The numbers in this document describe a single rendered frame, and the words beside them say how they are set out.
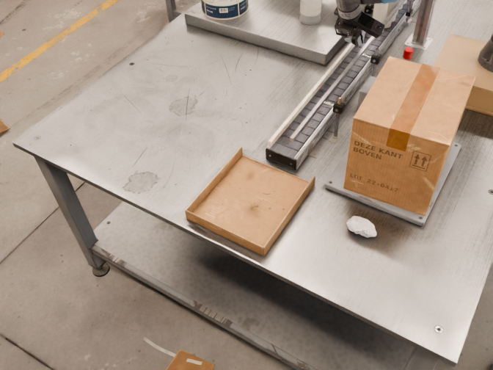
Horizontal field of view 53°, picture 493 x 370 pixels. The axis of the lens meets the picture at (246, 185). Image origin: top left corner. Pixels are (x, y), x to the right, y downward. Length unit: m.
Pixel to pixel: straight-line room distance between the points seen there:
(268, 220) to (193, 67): 0.82
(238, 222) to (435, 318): 0.57
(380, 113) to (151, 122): 0.82
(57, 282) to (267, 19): 1.50
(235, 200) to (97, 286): 1.10
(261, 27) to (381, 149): 0.96
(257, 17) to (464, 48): 0.82
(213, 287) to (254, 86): 0.80
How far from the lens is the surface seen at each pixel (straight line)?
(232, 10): 2.17
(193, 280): 2.05
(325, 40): 2.03
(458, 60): 1.92
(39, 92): 3.59
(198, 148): 1.64
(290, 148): 1.54
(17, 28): 4.40
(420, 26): 2.13
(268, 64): 1.99
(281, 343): 1.89
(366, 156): 1.36
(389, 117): 1.31
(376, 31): 1.78
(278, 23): 2.14
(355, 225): 1.38
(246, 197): 1.47
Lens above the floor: 1.95
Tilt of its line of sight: 48 degrees down
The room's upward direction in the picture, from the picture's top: 4 degrees counter-clockwise
